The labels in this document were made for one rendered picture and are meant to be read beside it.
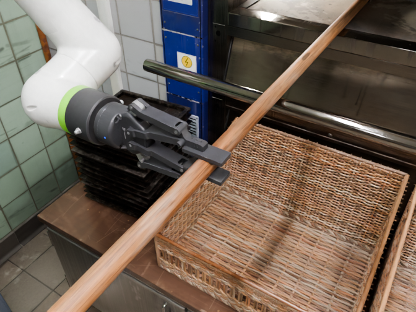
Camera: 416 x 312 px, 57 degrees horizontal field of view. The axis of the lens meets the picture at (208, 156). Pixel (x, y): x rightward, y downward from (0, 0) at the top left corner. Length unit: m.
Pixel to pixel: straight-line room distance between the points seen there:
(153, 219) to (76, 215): 0.92
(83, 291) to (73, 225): 0.93
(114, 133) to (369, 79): 0.74
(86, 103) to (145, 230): 0.28
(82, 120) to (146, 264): 0.65
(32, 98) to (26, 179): 1.31
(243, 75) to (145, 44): 0.39
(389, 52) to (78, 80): 0.74
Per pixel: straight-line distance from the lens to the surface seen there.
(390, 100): 1.15
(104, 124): 0.66
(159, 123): 0.59
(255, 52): 1.23
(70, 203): 1.45
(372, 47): 1.09
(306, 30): 1.12
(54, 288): 1.98
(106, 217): 1.37
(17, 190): 2.04
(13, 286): 2.05
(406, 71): 1.10
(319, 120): 0.76
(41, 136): 2.00
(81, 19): 0.79
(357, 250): 1.32
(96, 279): 0.46
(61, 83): 0.75
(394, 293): 1.26
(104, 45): 0.80
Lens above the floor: 1.58
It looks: 40 degrees down
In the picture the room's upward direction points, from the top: straight up
